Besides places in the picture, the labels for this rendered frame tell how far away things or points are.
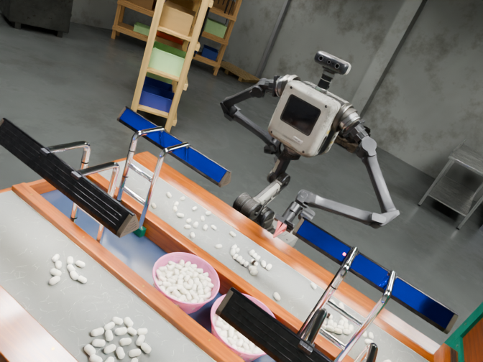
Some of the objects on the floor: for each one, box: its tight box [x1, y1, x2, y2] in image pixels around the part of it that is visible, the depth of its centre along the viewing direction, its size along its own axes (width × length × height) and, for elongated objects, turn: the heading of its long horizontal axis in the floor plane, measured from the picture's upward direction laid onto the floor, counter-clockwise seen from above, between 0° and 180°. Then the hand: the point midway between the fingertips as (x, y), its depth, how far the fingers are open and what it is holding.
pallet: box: [220, 61, 260, 83], centre depth 873 cm, size 115×79×10 cm
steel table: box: [418, 139, 483, 230], centre depth 588 cm, size 70×186×95 cm, turn 108°
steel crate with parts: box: [0, 0, 73, 38], centre depth 593 cm, size 100×87×68 cm
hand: (274, 235), depth 172 cm, fingers closed
